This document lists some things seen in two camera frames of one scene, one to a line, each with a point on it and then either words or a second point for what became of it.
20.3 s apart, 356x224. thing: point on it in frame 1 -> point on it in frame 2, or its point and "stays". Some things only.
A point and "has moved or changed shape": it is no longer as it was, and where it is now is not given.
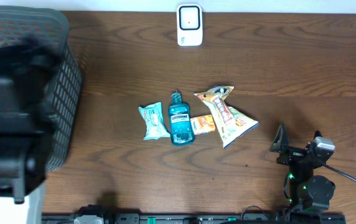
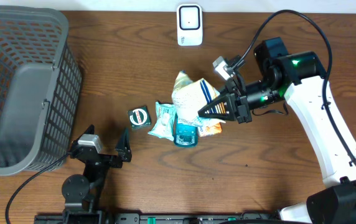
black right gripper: (292, 154) -> (237, 105)
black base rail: (117, 218) stays
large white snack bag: (233, 125) -> (190, 96)
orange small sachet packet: (203, 124) has moved or changed shape
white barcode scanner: (190, 25) stays
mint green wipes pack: (155, 127) -> (163, 127)
